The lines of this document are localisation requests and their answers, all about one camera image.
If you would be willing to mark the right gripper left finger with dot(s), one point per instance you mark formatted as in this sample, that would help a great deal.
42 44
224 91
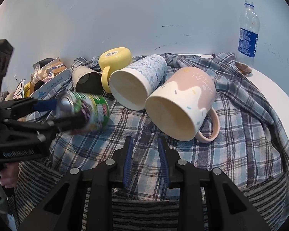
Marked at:
63 206

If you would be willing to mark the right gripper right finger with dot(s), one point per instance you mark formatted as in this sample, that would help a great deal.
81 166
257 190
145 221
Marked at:
207 197

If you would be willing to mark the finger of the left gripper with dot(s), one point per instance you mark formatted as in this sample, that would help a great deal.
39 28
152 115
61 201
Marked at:
64 124
36 105

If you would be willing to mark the green printed drink can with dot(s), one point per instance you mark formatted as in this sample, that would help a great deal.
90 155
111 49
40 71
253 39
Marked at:
94 108

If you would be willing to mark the blue patterned paper cup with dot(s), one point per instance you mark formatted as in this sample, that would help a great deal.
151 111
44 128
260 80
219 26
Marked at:
132 85

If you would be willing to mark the person's left hand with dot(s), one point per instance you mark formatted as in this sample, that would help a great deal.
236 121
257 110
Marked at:
9 175

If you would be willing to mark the white cardboard box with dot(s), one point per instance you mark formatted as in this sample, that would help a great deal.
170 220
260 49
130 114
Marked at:
43 80

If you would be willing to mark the yellow packet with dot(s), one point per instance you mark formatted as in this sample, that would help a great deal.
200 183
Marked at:
26 90

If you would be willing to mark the orange blue small carton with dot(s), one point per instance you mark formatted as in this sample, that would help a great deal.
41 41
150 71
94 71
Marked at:
57 68

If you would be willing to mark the black striped cloth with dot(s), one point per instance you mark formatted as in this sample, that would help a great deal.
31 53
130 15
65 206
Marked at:
270 198

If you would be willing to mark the cream floral thermos flask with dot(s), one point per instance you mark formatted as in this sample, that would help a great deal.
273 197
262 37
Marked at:
86 80

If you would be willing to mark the blue plaid cloth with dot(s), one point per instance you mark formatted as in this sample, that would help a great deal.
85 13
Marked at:
252 147

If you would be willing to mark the yellow plastic mug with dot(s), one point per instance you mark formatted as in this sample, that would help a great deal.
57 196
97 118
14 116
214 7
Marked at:
111 61

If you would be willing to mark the pink and white mug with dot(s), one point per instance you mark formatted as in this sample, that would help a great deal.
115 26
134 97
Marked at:
182 107

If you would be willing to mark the small brown object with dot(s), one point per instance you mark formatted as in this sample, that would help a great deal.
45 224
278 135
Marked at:
243 68

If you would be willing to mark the clear plastic water bottle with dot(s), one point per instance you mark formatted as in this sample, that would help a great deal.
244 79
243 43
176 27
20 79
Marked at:
248 36

